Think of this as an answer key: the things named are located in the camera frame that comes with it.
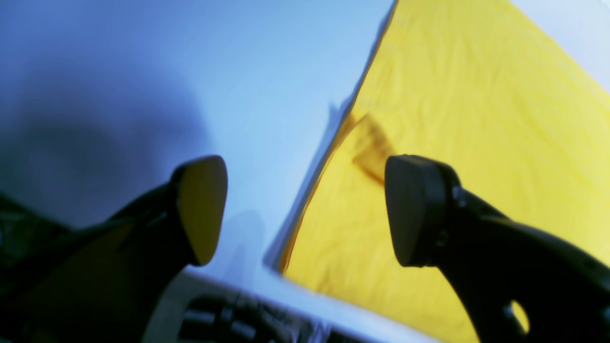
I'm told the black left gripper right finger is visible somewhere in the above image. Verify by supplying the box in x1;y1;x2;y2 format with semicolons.
384;154;610;343

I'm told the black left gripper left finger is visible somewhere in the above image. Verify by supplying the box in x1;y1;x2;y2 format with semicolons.
1;155;227;343

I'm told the yellow orange T-shirt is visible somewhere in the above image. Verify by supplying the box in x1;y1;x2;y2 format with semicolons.
280;0;610;343

